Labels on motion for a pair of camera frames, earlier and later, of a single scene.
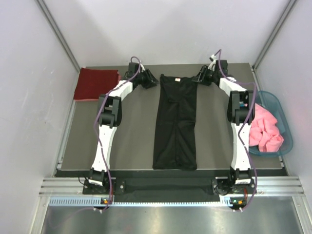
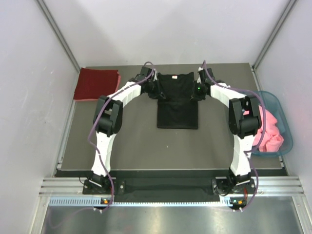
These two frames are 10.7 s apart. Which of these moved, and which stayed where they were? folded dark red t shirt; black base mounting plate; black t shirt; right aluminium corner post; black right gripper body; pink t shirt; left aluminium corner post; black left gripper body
Moved: black t shirt; black right gripper body; black left gripper body
Stayed: left aluminium corner post; black base mounting plate; pink t shirt; folded dark red t shirt; right aluminium corner post
